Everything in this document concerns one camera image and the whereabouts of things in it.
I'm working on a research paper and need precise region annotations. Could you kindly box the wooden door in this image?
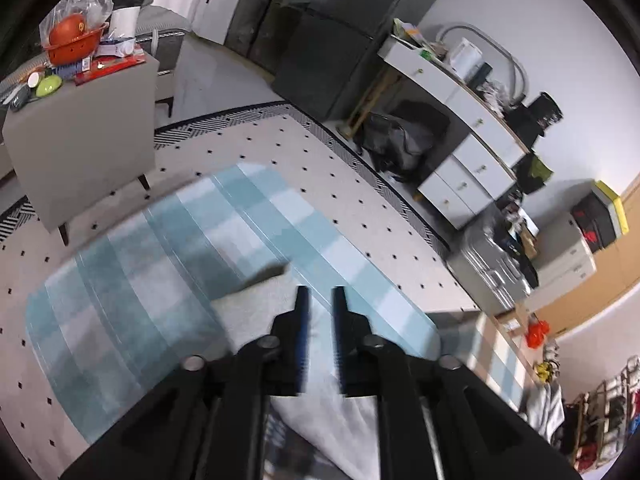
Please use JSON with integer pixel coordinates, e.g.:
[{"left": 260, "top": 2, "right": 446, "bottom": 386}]
[{"left": 530, "top": 175, "right": 640, "bottom": 336}]

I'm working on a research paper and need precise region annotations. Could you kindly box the clear plastic bag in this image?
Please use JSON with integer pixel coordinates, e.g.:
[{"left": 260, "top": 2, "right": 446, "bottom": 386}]
[{"left": 40, "top": 0, "right": 113, "bottom": 36}]

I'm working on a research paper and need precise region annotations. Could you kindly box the black red shoebox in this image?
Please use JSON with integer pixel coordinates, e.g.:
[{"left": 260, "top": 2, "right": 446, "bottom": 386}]
[{"left": 570, "top": 192, "right": 618, "bottom": 256}]

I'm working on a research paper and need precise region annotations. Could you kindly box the grey refrigerator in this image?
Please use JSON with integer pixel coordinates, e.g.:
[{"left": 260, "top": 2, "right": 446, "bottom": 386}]
[{"left": 370, "top": 0, "right": 451, "bottom": 48}]

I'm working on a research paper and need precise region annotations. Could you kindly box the white blue packet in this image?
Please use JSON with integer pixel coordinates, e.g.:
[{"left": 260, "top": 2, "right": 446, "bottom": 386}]
[{"left": 95, "top": 37, "right": 137, "bottom": 58}]

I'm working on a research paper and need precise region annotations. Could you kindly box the checkered bed blanket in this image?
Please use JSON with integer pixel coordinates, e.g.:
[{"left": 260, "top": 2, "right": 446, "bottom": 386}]
[{"left": 25, "top": 162, "right": 531, "bottom": 446}]

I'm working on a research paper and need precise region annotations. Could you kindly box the white wardrobe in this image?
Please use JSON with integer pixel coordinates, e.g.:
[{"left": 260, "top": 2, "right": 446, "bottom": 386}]
[{"left": 192, "top": 0, "right": 251, "bottom": 43}]

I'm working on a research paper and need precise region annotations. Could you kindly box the white kettle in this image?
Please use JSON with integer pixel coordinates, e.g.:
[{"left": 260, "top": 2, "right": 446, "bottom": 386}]
[{"left": 447, "top": 37, "right": 483, "bottom": 78}]

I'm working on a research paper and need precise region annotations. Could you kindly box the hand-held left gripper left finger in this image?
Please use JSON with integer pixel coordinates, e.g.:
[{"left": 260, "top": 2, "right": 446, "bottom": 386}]
[{"left": 60, "top": 285, "right": 313, "bottom": 480}]

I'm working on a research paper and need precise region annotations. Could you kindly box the orange plastic basket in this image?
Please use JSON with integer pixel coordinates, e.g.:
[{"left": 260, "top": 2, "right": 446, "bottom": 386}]
[{"left": 42, "top": 15, "right": 108, "bottom": 66}]

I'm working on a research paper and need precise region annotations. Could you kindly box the wooden shoe rack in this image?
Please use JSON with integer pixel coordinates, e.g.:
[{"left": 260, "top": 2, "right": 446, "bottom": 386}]
[{"left": 565, "top": 355, "right": 640, "bottom": 471}]

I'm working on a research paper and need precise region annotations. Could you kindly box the white cylindrical container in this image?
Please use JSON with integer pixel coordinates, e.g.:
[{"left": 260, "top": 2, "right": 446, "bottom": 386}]
[{"left": 109, "top": 6, "right": 140, "bottom": 40}]

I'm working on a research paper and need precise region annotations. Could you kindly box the curved grey hose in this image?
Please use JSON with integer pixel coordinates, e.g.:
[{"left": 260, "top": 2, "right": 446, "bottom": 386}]
[{"left": 440, "top": 22, "right": 528, "bottom": 106}]

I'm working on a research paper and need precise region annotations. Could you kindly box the black bag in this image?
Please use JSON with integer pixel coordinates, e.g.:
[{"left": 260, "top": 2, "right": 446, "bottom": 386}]
[{"left": 360, "top": 100, "right": 451, "bottom": 181}]

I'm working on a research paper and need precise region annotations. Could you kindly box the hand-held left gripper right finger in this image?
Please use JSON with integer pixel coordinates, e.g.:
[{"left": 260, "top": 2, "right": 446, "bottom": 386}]
[{"left": 332, "top": 286, "right": 583, "bottom": 480}]

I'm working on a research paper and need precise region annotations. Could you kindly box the yellow lidded shoebox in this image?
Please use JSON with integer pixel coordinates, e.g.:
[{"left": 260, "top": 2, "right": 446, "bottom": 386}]
[{"left": 592, "top": 180, "right": 628, "bottom": 238}]

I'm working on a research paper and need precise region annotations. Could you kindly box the grey hoodie with red print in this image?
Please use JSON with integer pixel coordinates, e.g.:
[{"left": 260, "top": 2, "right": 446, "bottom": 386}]
[{"left": 212, "top": 267, "right": 386, "bottom": 480}]

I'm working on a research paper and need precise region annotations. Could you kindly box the beige side table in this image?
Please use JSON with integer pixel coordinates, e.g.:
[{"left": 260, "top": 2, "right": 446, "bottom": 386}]
[{"left": 2, "top": 52, "right": 161, "bottom": 246}]

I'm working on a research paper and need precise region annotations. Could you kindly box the white suitcase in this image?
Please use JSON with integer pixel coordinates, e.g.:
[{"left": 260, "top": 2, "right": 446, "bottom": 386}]
[{"left": 527, "top": 212, "right": 598, "bottom": 303}]

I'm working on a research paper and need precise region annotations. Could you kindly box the black canister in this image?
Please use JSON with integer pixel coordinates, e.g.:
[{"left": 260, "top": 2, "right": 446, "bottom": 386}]
[{"left": 525, "top": 92, "right": 563, "bottom": 136}]

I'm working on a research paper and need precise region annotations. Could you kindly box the dark grey cabinet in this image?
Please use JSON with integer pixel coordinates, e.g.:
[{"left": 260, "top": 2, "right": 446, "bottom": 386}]
[{"left": 272, "top": 2, "right": 381, "bottom": 121}]

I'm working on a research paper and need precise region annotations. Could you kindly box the silver suitcase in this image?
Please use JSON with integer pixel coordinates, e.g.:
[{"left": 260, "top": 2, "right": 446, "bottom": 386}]
[{"left": 445, "top": 215, "right": 536, "bottom": 311}]

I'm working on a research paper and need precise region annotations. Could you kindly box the white desk with drawers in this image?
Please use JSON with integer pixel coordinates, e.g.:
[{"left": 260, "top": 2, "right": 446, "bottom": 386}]
[{"left": 377, "top": 35, "right": 531, "bottom": 231}]

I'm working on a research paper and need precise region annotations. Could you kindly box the grey upholstered sofa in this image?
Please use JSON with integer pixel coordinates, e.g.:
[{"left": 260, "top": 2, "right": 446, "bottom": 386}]
[{"left": 135, "top": 5, "right": 193, "bottom": 111}]

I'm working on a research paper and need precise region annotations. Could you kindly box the red flat box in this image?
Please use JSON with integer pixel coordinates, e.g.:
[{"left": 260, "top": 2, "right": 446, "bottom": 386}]
[{"left": 75, "top": 52, "right": 147, "bottom": 86}]

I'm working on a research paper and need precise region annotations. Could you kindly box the green cloth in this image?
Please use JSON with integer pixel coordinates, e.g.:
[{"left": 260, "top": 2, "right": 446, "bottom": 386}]
[{"left": 517, "top": 155, "right": 553, "bottom": 193}]

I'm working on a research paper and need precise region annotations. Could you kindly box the orange bag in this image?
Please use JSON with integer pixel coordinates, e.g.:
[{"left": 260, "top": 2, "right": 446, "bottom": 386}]
[{"left": 525, "top": 317, "right": 551, "bottom": 348}]

